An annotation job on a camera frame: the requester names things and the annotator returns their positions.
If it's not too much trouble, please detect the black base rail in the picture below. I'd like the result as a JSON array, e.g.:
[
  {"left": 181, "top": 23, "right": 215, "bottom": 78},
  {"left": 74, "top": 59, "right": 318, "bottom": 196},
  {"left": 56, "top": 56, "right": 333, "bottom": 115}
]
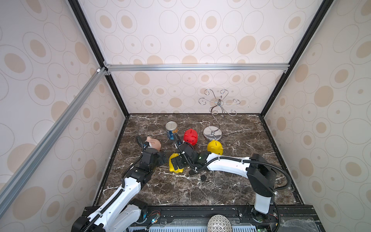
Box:
[{"left": 76, "top": 204, "right": 325, "bottom": 232}]

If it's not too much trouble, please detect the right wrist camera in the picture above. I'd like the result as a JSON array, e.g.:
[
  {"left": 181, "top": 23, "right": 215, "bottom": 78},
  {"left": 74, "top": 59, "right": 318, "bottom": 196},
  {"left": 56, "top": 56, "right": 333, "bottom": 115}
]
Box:
[{"left": 174, "top": 142, "right": 183, "bottom": 154}]

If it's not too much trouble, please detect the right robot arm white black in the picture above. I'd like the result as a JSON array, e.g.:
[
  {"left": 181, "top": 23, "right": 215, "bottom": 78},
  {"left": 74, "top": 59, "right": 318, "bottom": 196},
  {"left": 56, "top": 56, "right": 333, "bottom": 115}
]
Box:
[{"left": 169, "top": 143, "right": 292, "bottom": 217}]

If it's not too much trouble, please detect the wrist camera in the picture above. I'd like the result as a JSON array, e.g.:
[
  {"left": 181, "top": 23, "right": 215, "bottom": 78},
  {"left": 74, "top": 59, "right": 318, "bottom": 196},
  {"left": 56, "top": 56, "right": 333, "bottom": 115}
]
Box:
[
  {"left": 174, "top": 142, "right": 183, "bottom": 154},
  {"left": 142, "top": 142, "right": 153, "bottom": 154}
]

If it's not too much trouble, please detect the horizontal aluminium frame bar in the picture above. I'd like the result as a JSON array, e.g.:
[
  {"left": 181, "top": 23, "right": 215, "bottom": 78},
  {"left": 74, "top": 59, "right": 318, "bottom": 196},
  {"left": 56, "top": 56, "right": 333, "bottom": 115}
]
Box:
[{"left": 99, "top": 63, "right": 290, "bottom": 74}]

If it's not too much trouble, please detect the red piggy bank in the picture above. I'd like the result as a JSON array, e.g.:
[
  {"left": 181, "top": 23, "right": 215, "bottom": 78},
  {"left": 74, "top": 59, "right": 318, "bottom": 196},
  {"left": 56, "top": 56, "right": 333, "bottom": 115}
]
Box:
[{"left": 183, "top": 129, "right": 198, "bottom": 146}]

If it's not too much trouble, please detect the chrome mug tree stand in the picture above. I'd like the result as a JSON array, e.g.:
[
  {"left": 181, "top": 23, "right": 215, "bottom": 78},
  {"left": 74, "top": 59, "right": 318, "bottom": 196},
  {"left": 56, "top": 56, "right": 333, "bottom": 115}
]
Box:
[{"left": 199, "top": 89, "right": 241, "bottom": 141}]

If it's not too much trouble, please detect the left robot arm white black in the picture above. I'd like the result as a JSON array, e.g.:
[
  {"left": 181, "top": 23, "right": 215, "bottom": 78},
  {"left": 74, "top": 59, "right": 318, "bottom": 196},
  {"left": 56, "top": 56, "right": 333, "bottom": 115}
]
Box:
[{"left": 71, "top": 147, "right": 168, "bottom": 232}]

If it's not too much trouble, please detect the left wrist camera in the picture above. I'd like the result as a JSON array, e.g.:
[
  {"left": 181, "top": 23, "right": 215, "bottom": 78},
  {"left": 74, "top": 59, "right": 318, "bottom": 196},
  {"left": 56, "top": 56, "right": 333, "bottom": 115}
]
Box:
[{"left": 142, "top": 142, "right": 153, "bottom": 154}]

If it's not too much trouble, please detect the diagonal aluminium frame bar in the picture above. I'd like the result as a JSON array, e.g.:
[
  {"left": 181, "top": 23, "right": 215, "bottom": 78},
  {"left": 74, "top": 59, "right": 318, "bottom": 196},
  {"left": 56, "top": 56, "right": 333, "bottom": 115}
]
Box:
[{"left": 1, "top": 67, "right": 107, "bottom": 217}]

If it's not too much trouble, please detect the soup can blue label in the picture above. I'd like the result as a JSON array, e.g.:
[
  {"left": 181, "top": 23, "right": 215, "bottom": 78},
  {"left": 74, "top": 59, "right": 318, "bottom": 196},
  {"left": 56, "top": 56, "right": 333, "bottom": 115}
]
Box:
[{"left": 165, "top": 121, "right": 178, "bottom": 140}]

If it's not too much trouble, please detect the yellow piggy bank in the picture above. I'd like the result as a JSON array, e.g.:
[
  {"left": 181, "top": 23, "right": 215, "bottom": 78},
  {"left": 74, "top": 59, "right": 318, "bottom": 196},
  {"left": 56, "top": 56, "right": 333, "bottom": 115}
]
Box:
[
  {"left": 207, "top": 140, "right": 224, "bottom": 155},
  {"left": 169, "top": 153, "right": 185, "bottom": 173}
]

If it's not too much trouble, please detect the perforated metal ball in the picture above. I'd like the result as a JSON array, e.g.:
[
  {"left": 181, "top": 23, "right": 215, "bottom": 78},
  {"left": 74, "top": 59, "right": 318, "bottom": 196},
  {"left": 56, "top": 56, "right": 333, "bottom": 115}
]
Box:
[{"left": 207, "top": 215, "right": 233, "bottom": 232}]

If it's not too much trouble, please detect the pink piggy bank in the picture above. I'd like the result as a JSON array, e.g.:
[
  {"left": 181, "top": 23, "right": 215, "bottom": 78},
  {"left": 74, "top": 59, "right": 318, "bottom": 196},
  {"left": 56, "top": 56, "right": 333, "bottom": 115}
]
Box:
[{"left": 146, "top": 136, "right": 161, "bottom": 151}]

